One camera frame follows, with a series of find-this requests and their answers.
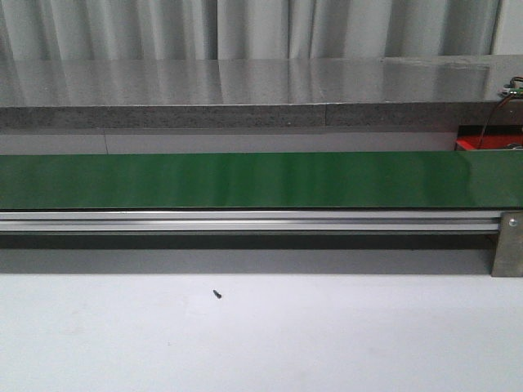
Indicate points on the grey stone counter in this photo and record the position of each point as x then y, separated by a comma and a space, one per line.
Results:
434, 91

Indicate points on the red bin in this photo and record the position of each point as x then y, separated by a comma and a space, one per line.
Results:
494, 137

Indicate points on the green conveyor belt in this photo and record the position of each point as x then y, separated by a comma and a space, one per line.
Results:
424, 180

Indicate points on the green circuit board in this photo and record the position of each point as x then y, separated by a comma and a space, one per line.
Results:
513, 90

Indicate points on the grey curtain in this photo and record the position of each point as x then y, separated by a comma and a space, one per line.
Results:
229, 30

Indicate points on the aluminium conveyor rail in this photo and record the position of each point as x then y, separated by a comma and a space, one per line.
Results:
319, 220

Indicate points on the steel conveyor bracket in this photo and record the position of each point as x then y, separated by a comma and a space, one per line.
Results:
508, 256

